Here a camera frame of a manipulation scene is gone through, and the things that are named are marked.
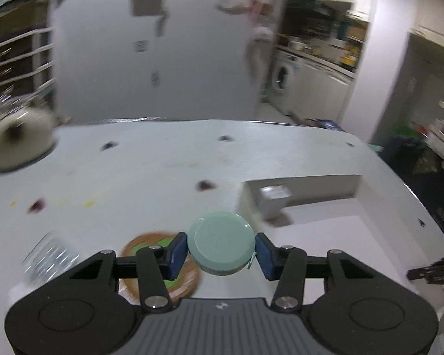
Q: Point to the round wooden coaster green print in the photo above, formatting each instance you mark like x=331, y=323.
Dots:
x=185, y=281

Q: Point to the white washing machine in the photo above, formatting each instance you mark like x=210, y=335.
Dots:
x=284, y=77

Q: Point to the white clear suction knob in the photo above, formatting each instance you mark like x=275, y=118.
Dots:
x=46, y=257

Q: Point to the wall switch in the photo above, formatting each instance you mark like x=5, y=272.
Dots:
x=141, y=46

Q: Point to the metal pot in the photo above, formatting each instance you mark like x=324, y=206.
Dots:
x=298, y=45

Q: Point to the grey plug adapter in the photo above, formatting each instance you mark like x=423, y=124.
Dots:
x=275, y=194

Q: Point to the white frame shelf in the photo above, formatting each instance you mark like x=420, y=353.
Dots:
x=18, y=55

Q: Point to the white cardboard box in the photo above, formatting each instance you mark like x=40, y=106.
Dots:
x=336, y=229

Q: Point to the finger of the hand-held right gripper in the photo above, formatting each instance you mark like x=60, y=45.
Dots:
x=434, y=271

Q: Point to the white kettle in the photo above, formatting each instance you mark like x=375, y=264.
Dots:
x=20, y=138

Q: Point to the mint green round tape measure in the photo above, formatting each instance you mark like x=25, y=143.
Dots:
x=220, y=242

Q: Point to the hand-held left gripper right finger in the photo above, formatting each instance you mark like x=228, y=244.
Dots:
x=264, y=260

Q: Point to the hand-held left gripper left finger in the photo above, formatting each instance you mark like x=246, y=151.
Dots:
x=177, y=257

